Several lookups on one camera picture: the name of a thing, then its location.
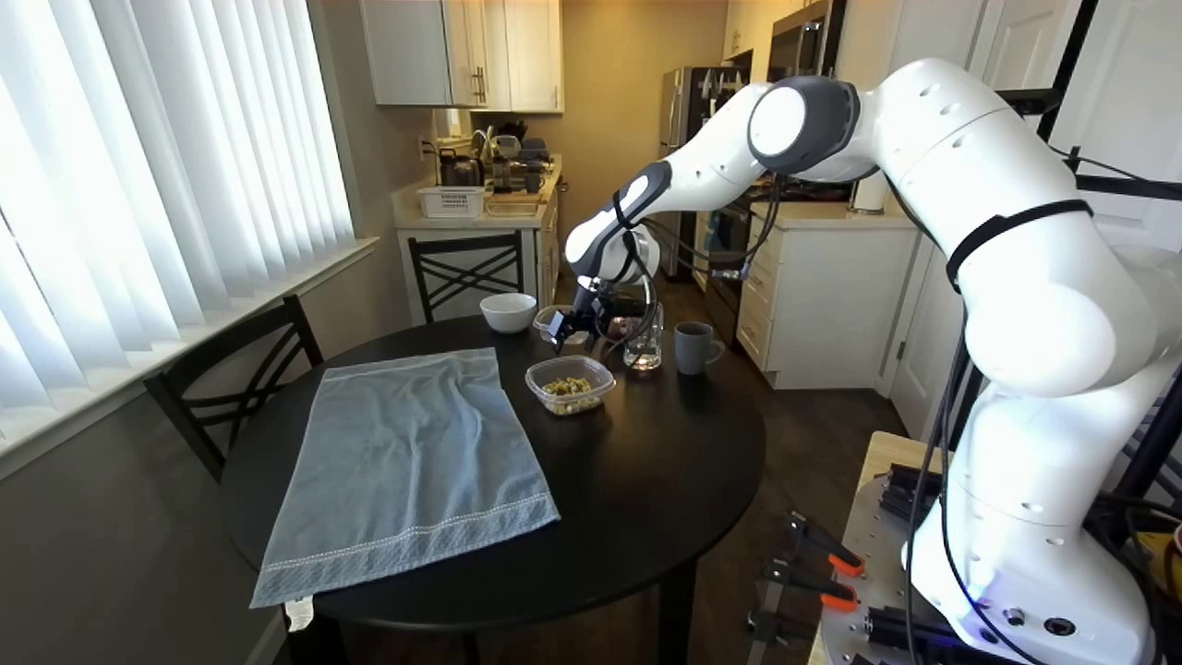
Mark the black camera stand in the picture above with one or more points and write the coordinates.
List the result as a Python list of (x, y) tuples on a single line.
[(1071, 56)]

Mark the stainless refrigerator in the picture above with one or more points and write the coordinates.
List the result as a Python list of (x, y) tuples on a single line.
[(697, 103)]

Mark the black electronic box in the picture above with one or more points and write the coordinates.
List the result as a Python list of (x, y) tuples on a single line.
[(911, 492)]

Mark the white wall cabinet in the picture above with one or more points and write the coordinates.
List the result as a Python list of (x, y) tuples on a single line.
[(936, 30)]

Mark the white vertical window blinds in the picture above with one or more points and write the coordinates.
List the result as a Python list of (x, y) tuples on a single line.
[(149, 147)]

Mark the white base cabinet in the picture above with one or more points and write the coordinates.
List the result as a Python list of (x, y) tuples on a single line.
[(824, 307)]

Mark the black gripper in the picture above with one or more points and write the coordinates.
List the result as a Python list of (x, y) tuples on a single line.
[(592, 304)]

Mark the yellow candy pile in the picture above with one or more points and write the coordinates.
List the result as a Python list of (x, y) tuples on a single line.
[(571, 385)]

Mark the white ceramic bowl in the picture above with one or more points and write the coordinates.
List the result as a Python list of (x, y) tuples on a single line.
[(506, 314)]

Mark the black table leg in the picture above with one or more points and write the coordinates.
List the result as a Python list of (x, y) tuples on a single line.
[(675, 614)]

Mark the white window sill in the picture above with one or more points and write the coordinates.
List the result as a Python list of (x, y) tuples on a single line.
[(75, 401)]

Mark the clear glass jar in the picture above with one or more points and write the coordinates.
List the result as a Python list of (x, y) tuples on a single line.
[(644, 353)]

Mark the dark countertop appliance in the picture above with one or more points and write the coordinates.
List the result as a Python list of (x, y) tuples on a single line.
[(510, 151)]

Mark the grey mug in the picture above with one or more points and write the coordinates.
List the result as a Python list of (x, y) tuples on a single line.
[(692, 348)]

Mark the cream wall cabinet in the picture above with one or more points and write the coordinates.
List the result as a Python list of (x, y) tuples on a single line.
[(491, 48)]

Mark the clear plastic bowl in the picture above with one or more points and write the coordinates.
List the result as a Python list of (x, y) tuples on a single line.
[(598, 391)]

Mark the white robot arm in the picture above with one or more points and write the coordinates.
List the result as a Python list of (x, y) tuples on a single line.
[(1048, 307)]

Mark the light workbench top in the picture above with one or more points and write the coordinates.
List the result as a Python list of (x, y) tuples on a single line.
[(873, 540)]

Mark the white towel tag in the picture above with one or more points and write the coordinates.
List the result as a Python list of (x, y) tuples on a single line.
[(299, 614)]

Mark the white paper towel roll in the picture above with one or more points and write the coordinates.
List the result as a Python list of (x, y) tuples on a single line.
[(873, 192)]

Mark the black microwave oven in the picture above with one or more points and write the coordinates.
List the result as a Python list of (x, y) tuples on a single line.
[(803, 40)]

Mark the small dark red cup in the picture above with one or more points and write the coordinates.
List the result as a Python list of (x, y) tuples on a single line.
[(616, 325)]

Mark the white panel door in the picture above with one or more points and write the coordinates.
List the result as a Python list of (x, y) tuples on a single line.
[(926, 355)]

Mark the light blue cloth towel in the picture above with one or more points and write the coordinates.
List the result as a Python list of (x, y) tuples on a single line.
[(409, 468)]

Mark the black chair with crossed back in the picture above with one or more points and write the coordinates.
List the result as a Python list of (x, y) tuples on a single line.
[(223, 348), (465, 240)]

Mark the clear tub on counter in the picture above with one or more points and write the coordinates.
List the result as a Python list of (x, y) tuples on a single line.
[(452, 202)]

